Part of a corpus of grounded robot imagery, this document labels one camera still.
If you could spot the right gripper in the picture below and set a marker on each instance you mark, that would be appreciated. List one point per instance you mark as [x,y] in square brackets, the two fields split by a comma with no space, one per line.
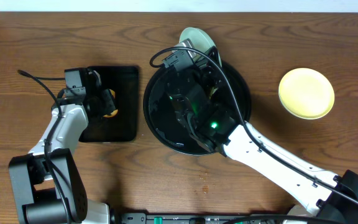
[216,77]

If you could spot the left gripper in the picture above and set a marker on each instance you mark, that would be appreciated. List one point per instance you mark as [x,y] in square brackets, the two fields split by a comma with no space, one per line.
[107,101]

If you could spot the green yellow sponge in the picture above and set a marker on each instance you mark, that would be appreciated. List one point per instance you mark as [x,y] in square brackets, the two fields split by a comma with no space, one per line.
[110,109]

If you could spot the light blue plate top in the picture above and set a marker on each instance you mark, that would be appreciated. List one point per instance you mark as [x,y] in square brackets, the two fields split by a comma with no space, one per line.
[196,38]

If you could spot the yellow plate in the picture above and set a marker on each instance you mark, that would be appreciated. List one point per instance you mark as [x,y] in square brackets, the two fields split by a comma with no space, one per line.
[306,93]

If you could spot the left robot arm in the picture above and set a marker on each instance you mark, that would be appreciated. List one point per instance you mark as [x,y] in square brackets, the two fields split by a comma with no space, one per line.
[46,183]

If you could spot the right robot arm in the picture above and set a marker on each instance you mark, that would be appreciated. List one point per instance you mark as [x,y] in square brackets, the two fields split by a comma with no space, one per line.
[321,193]

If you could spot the black round tray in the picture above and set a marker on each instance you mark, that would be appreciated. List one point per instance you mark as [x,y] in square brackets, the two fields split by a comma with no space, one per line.
[160,124]

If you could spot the black rectangular tray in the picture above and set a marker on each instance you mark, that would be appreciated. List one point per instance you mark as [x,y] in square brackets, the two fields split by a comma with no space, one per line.
[122,127]

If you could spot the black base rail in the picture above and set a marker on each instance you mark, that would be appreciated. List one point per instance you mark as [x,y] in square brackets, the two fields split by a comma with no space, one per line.
[143,218]

